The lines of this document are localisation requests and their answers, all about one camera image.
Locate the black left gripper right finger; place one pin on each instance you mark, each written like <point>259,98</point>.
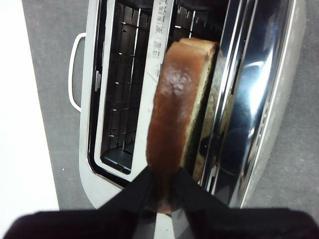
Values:
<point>236,224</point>

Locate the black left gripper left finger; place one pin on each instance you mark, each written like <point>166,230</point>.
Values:
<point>99,224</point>

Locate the brown-crusted bread slice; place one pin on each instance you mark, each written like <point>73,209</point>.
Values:
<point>172,112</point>

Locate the cream toaster with chrome top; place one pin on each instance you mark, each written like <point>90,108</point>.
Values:
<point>249,74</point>

